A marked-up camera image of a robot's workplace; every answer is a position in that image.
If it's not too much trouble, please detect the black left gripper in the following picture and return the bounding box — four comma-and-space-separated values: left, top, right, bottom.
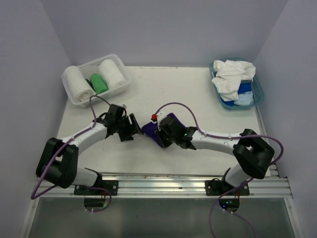
115, 113, 143, 141

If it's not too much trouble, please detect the purple towel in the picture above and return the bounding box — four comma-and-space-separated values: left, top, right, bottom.
142, 111, 184, 147

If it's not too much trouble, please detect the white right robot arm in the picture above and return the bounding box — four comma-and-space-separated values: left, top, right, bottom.
156, 116, 274, 195

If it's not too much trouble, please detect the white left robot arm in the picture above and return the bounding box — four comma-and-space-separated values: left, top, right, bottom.
36, 104, 142, 195

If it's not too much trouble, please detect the green rolled towel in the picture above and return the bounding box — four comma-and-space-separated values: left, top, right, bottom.
90, 73, 108, 94

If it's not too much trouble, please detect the large white rolled towel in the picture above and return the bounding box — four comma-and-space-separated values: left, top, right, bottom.
62, 65, 96, 103

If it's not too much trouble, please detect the white plastic basket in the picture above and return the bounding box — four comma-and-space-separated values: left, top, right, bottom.
61, 54, 131, 108

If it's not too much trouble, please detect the light blue towel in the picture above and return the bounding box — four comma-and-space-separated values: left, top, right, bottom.
234, 91, 254, 106

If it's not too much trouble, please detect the white crumpled towel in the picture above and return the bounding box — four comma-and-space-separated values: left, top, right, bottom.
211, 60, 256, 102

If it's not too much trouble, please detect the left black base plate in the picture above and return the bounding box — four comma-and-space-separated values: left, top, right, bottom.
74, 179, 119, 196

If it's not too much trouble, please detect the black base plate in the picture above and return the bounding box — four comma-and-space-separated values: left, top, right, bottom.
205, 178, 250, 196
74, 179, 119, 196

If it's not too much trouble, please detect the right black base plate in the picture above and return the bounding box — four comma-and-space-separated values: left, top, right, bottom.
205, 178, 250, 196

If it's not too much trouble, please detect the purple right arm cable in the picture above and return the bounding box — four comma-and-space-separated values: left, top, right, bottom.
153, 103, 284, 238

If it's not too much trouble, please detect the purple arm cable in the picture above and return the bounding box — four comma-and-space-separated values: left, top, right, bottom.
31, 95, 114, 200
153, 103, 284, 238

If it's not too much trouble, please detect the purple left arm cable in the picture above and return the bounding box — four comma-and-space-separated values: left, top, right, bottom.
31, 95, 114, 200

